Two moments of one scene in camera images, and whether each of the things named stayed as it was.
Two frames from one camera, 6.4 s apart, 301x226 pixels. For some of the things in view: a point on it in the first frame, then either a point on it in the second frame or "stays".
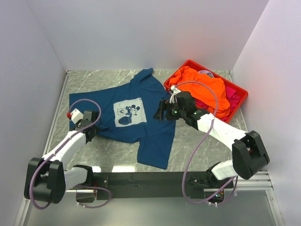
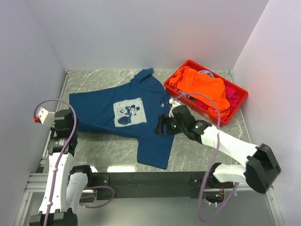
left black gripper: (97, 128) → (73, 119)
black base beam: (155, 184) stays
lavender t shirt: (206, 72) stays
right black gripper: (163, 106) → (163, 120)
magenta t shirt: (233, 98) stays
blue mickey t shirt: (127, 113) stays
